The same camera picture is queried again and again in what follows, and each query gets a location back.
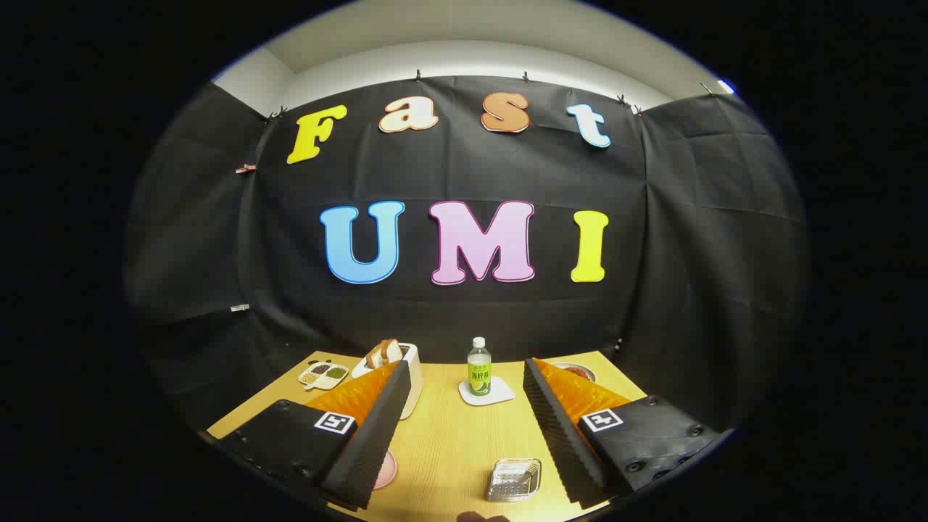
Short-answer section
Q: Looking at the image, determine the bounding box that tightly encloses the white plate with food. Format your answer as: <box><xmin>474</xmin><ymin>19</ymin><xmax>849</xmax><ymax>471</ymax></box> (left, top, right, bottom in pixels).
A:
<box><xmin>551</xmin><ymin>362</ymin><xmax>597</xmax><ymax>384</ymax></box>

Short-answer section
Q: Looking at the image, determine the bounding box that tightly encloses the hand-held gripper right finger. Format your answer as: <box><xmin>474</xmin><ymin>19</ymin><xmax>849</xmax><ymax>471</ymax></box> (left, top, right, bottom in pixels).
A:
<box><xmin>523</xmin><ymin>357</ymin><xmax>726</xmax><ymax>510</ymax></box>

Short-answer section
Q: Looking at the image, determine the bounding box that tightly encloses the white square coaster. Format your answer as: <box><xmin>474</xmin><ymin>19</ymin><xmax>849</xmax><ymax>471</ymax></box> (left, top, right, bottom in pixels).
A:
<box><xmin>458</xmin><ymin>377</ymin><xmax>515</xmax><ymax>407</ymax></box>

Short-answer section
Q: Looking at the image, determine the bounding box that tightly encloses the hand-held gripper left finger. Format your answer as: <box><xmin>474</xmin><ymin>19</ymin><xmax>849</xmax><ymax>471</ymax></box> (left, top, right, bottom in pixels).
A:
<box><xmin>217</xmin><ymin>360</ymin><xmax>412</xmax><ymax>512</ymax></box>

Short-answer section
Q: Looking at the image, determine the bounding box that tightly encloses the green label drink bottle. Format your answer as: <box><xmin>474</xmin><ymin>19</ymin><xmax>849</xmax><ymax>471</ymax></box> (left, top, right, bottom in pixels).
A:
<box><xmin>467</xmin><ymin>336</ymin><xmax>492</xmax><ymax>397</ymax></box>

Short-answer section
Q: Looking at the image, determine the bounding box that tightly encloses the white toaster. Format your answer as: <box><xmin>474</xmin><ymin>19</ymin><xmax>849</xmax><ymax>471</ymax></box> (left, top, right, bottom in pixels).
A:
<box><xmin>352</xmin><ymin>342</ymin><xmax>423</xmax><ymax>421</ymax></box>

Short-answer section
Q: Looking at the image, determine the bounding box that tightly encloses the pink plate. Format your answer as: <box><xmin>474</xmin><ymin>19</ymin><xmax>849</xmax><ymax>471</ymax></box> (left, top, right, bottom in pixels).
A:
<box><xmin>373</xmin><ymin>449</ymin><xmax>398</xmax><ymax>490</ymax></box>

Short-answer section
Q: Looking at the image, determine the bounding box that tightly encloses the white divided bean dish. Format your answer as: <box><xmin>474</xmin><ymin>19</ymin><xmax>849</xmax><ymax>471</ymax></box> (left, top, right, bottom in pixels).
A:
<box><xmin>298</xmin><ymin>360</ymin><xmax>349</xmax><ymax>391</ymax></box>

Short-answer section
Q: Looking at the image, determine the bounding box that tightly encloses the metal wire basket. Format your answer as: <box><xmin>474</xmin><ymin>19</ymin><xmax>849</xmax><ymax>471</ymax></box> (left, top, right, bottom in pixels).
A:
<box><xmin>486</xmin><ymin>457</ymin><xmax>542</xmax><ymax>502</ymax></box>

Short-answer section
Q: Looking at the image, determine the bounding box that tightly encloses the black backdrop cloth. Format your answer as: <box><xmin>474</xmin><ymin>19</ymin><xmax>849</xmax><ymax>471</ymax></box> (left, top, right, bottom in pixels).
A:
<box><xmin>123</xmin><ymin>72</ymin><xmax>809</xmax><ymax>436</ymax></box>

